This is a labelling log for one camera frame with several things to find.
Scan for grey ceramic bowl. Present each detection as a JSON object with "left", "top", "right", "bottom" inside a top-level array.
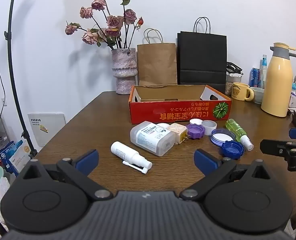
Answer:
[{"left": 249, "top": 87, "right": 265, "bottom": 105}]

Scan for dried pink rose bouquet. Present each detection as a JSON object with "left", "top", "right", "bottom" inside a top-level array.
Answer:
[{"left": 65, "top": 0, "right": 144, "bottom": 50}]

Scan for clear cotton swab box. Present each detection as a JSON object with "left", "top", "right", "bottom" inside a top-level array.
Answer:
[{"left": 130, "top": 121, "right": 176, "bottom": 157}]

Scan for clear jar with black clips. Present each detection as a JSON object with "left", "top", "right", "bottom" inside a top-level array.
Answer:
[{"left": 225, "top": 62, "right": 244, "bottom": 94}]

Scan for green spray bottle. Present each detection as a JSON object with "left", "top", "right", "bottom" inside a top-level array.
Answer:
[{"left": 225, "top": 119, "right": 254, "bottom": 151}]

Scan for white board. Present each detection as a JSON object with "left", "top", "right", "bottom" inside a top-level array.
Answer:
[{"left": 28, "top": 113, "right": 66, "bottom": 148}]

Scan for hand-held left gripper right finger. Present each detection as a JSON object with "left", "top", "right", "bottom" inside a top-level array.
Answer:
[{"left": 179, "top": 148, "right": 276, "bottom": 201}]

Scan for round blue-rimmed tin lid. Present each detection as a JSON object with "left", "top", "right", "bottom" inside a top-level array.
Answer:
[{"left": 210, "top": 128, "right": 237, "bottom": 146}]

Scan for black paper bag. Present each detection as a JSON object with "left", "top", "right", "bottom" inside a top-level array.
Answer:
[{"left": 177, "top": 17, "right": 227, "bottom": 94}]

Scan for clear bottle with blue label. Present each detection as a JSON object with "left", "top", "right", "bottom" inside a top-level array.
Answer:
[{"left": 259, "top": 54, "right": 268, "bottom": 89}]

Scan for blue bottle cap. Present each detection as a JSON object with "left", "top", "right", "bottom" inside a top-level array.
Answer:
[{"left": 220, "top": 141, "right": 245, "bottom": 160}]

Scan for blue and white packets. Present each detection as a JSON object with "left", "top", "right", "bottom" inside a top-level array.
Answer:
[{"left": 0, "top": 140, "right": 26, "bottom": 174}]

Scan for purple ribbed lid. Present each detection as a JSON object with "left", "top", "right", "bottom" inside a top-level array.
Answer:
[{"left": 186, "top": 124, "right": 205, "bottom": 140}]

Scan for white spray bottle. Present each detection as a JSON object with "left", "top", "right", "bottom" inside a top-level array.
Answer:
[{"left": 110, "top": 141, "right": 153, "bottom": 174}]

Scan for black lamp stand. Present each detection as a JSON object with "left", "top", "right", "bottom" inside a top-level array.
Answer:
[{"left": 4, "top": 0, "right": 38, "bottom": 159}]

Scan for brown paper bag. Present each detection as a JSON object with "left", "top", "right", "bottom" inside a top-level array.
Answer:
[{"left": 137, "top": 28, "right": 178, "bottom": 86}]

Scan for beige plug adapter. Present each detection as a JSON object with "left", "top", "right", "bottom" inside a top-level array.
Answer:
[{"left": 167, "top": 122, "right": 188, "bottom": 145}]

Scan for red cardboard box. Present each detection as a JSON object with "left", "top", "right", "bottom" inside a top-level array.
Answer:
[{"left": 128, "top": 84, "right": 232, "bottom": 125}]

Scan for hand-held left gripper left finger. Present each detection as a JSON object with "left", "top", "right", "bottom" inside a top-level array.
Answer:
[{"left": 20, "top": 149, "right": 113, "bottom": 201}]

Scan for mottled purple ceramic vase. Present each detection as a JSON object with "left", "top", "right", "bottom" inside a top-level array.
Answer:
[{"left": 111, "top": 47, "right": 138, "bottom": 95}]

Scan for blue drink can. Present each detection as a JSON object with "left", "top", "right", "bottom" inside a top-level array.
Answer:
[{"left": 249, "top": 67, "right": 261, "bottom": 88}]

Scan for white cylindrical cap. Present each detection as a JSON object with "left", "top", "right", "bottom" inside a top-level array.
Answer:
[{"left": 202, "top": 120, "right": 218, "bottom": 136}]

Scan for yellow bear mug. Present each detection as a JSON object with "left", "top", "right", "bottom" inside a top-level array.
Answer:
[{"left": 232, "top": 82, "right": 255, "bottom": 102}]

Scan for yellow thermos jug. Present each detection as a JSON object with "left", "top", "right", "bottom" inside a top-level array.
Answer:
[{"left": 261, "top": 42, "right": 296, "bottom": 118}]

